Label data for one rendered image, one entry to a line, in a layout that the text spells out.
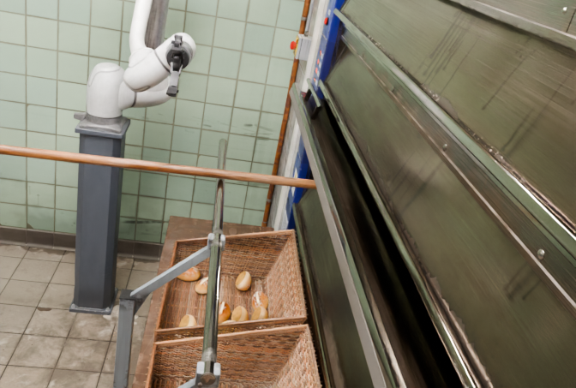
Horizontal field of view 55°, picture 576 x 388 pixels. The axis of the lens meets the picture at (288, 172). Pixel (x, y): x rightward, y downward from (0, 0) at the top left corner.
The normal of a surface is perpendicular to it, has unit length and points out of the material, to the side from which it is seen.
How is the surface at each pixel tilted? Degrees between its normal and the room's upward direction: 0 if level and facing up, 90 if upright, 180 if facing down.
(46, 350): 0
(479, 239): 70
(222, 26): 90
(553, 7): 90
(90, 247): 90
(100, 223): 90
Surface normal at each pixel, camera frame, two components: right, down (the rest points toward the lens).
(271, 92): 0.08, 0.42
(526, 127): -0.86, -0.43
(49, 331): 0.18, -0.90
